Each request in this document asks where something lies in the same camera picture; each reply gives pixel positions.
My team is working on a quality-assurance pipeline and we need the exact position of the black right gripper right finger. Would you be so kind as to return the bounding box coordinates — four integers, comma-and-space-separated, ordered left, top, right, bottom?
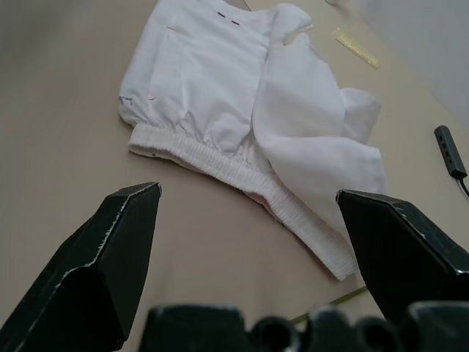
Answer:
335, 189, 469, 320

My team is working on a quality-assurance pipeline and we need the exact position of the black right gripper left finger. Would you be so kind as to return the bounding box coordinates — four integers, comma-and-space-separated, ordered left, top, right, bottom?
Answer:
0, 181, 163, 352

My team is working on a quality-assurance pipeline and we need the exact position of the thin wire clothes hanger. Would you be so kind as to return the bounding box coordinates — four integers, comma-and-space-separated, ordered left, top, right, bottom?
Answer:
291, 287, 369, 324

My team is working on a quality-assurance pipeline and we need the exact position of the white shirt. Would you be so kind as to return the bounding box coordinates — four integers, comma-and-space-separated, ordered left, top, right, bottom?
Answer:
117, 0, 389, 282

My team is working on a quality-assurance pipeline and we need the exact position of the black USB hub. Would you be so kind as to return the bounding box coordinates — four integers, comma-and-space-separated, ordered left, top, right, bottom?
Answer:
433, 124, 467, 180

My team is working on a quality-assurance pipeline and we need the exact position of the black USB hub cable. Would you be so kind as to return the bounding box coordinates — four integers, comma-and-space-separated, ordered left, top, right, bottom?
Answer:
453, 175, 469, 202

